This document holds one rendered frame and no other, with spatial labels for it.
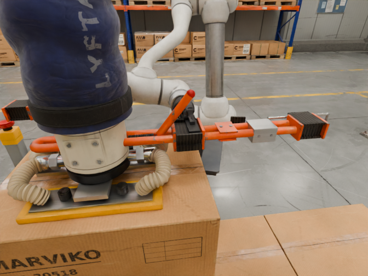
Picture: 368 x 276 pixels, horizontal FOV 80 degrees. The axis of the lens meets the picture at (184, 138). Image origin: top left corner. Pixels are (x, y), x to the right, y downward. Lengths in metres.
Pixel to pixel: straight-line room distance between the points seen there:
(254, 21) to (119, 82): 9.34
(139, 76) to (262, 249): 0.93
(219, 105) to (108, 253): 0.90
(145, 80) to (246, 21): 8.88
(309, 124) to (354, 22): 11.46
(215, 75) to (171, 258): 0.91
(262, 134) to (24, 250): 0.64
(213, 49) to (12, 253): 1.10
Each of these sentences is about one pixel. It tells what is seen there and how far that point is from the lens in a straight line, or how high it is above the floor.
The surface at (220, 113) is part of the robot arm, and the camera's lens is 1.26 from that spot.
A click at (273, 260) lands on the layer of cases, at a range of 1.18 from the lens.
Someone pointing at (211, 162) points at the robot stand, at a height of 0.75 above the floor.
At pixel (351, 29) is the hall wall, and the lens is 12.09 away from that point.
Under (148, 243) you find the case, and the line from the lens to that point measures 0.60.
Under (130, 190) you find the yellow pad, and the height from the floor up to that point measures 1.09.
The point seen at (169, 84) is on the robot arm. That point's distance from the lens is 0.86.
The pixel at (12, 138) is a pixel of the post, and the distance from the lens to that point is 1.34.
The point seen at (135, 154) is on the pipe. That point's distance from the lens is 0.63.
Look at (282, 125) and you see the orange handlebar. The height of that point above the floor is 1.21.
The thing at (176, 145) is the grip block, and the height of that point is 1.19.
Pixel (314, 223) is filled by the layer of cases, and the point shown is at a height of 0.54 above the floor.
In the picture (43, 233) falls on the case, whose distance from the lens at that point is 0.62.
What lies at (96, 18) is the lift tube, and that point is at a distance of 0.48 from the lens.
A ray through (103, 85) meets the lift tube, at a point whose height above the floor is 1.37.
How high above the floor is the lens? 1.50
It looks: 30 degrees down
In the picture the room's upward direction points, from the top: straight up
